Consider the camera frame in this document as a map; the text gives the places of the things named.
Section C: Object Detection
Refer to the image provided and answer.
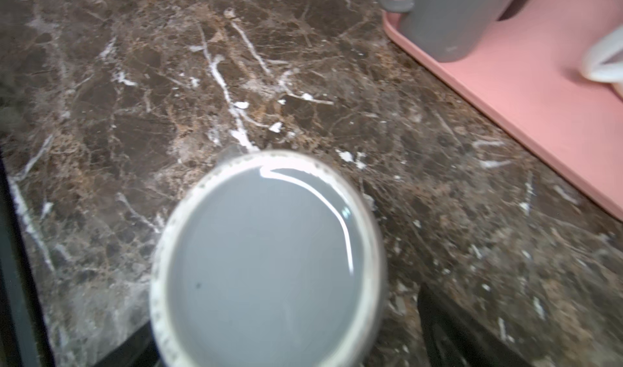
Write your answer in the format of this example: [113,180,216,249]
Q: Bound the grey mug front row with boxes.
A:
[149,150,387,366]

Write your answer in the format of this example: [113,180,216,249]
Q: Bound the large white ribbed mug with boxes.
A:
[579,26,622,98]

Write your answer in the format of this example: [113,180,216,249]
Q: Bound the pink plastic tray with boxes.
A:
[382,0,622,218]

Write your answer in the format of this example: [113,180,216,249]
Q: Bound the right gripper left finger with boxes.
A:
[94,321,161,367]

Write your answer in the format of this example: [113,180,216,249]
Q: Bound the grey mug row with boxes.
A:
[149,150,387,366]
[377,0,512,63]

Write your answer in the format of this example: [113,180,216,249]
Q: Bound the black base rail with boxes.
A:
[1,167,55,366]

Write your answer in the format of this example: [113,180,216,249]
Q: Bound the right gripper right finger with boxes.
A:
[417,284,530,367]

